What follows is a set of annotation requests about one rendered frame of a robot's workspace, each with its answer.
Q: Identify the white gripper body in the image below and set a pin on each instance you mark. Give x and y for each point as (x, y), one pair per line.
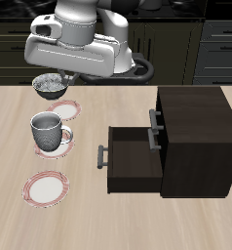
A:
(72, 58)

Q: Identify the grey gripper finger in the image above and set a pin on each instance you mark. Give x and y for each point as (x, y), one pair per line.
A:
(73, 78)
(61, 74)

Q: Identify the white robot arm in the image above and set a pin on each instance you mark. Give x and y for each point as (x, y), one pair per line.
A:
(113, 26)

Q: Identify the black speckled bowl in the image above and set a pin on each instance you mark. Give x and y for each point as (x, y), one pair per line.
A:
(49, 88)

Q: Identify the white plate with red rim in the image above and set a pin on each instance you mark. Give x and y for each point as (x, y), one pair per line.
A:
(68, 110)
(63, 149)
(46, 189)

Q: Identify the grey mug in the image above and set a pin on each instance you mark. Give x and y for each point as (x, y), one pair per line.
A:
(47, 133)

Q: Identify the dark kitchen cupboards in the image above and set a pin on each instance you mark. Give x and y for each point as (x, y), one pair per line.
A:
(166, 49)

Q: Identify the dark wooden cabinet drawer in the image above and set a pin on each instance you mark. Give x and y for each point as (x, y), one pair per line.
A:
(134, 162)

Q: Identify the dark wooden cabinet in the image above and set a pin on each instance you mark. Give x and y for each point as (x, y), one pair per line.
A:
(199, 140)

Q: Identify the grey kitchen cupboard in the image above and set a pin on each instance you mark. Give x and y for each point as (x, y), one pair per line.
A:
(218, 52)

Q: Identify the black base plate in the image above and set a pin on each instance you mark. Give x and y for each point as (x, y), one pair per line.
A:
(146, 72)

